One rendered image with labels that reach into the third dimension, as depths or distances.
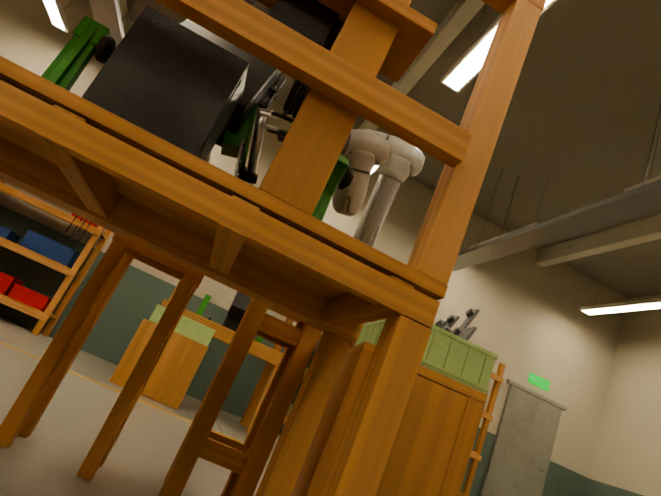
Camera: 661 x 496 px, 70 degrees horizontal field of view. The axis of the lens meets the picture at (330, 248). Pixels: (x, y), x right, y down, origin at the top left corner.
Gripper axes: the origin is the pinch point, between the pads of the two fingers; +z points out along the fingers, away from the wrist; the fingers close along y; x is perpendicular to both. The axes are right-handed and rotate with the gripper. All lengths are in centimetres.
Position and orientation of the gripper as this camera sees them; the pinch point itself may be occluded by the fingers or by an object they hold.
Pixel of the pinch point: (269, 120)
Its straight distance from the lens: 157.9
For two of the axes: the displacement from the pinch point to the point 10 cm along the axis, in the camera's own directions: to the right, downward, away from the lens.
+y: 2.9, -8.4, -4.6
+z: -9.5, -2.0, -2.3
